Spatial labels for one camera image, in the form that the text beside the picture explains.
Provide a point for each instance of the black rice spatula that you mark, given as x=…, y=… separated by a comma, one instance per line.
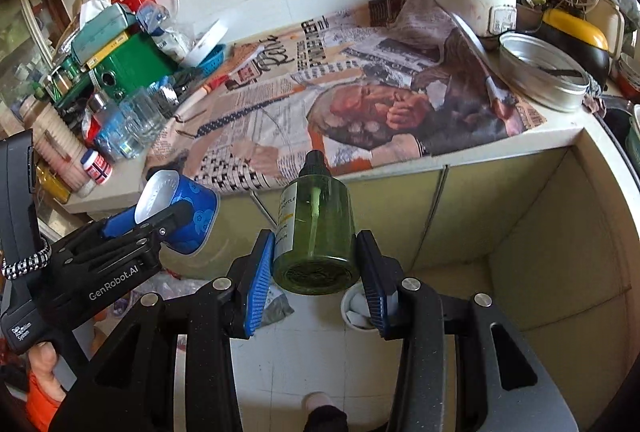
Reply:
x=560, y=72

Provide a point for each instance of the aluminium steamer pot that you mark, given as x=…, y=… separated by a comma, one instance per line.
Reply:
x=545, y=88

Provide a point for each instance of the person's left forearm orange sleeve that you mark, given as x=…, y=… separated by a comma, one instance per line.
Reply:
x=40, y=409

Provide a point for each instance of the yellow and black appliance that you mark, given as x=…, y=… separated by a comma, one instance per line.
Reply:
x=575, y=25

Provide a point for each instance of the dark polka-dot ribbon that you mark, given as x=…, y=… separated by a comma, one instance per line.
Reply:
x=235, y=120

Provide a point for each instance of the person's foot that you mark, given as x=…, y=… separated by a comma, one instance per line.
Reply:
x=325, y=417

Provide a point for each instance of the person's left hand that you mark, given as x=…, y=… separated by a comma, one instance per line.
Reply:
x=42, y=359

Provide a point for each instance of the flat metal pot lid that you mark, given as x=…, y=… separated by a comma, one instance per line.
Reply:
x=475, y=41

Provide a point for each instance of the green tin box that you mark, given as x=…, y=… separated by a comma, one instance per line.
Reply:
x=135, y=62

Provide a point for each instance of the beige ribbed container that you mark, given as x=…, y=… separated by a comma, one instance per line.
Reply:
x=60, y=152

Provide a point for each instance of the green spray bottle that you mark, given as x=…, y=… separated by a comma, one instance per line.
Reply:
x=315, y=232

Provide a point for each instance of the grey crumpled packet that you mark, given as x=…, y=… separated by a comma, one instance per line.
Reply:
x=280, y=308

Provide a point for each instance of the small white jar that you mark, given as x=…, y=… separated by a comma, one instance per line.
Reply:
x=97, y=166

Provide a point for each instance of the clear plastic bag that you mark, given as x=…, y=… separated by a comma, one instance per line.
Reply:
x=175, y=284

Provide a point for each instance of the white cup with paper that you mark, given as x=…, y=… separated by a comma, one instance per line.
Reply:
x=354, y=312

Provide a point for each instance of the clear bag with blue print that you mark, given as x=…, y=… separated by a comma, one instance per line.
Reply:
x=170, y=40

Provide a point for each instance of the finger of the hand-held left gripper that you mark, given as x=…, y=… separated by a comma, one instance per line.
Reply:
x=117, y=225
x=115, y=254

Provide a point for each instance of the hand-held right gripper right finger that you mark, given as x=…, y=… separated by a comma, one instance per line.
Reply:
x=372, y=294

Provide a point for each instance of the teal tissue box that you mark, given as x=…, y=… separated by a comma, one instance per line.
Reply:
x=102, y=32

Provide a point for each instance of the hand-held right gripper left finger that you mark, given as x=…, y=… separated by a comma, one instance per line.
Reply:
x=256, y=284

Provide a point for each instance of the newspaper sheets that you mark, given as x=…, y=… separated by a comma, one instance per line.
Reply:
x=350, y=112

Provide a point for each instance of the clear glass mug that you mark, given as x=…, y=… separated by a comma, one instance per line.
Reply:
x=142, y=117

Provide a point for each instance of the yellow flat box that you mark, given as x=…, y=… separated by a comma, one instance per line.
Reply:
x=107, y=50

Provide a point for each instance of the blue paper cup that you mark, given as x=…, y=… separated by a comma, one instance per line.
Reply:
x=195, y=212

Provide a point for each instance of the clear plastic water bottle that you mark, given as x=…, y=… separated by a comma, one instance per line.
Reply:
x=117, y=143

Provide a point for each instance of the glass-door cabinet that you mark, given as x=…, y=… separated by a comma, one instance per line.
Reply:
x=25, y=32

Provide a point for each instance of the blue plastic basket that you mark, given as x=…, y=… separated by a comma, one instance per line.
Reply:
x=210, y=59

